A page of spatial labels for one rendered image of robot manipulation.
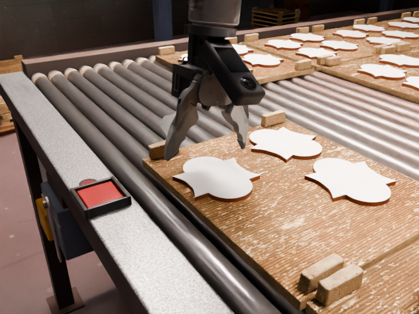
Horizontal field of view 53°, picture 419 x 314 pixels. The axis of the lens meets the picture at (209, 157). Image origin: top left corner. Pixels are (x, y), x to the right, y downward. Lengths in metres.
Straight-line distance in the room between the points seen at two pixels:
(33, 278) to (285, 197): 1.51
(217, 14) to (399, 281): 0.41
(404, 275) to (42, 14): 5.37
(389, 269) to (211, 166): 0.33
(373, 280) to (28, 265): 1.73
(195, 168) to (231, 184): 0.08
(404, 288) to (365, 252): 0.07
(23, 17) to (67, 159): 4.82
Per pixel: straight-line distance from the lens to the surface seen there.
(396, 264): 0.59
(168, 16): 4.99
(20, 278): 2.03
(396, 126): 1.04
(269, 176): 0.72
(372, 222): 0.65
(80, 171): 0.81
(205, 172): 0.71
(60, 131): 0.98
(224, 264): 0.56
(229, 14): 0.62
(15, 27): 5.62
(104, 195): 0.69
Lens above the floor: 1.30
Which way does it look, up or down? 28 degrees down
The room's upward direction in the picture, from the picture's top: straight up
